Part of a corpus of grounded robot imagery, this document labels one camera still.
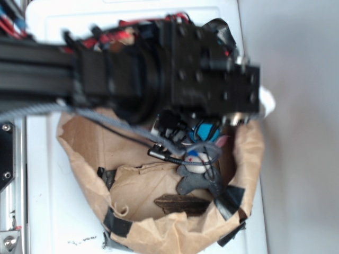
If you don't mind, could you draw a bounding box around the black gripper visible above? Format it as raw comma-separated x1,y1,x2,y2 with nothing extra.
171,20,260,116

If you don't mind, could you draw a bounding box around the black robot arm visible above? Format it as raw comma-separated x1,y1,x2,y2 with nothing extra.
1,19,260,124

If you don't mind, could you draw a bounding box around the blue ball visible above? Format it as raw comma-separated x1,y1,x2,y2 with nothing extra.
189,121,221,143

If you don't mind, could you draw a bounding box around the grey plush donkey toy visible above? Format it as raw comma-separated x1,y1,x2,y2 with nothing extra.
176,135,228,197

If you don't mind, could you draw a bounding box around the dark wood bark piece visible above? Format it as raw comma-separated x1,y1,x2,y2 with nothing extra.
154,194,210,216

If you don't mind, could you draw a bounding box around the brown paper bag bin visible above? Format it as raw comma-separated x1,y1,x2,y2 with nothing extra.
56,18,265,254

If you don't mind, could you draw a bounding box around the grey braided cable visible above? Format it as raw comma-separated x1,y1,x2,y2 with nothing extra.
0,104,222,170

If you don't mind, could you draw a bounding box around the black usb cable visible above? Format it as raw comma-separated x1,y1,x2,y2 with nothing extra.
79,113,215,178

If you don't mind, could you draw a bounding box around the black mounting bracket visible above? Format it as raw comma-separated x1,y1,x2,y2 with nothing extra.
0,122,16,193

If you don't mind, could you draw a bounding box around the aluminium frame rail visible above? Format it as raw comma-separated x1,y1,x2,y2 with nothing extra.
1,118,29,253

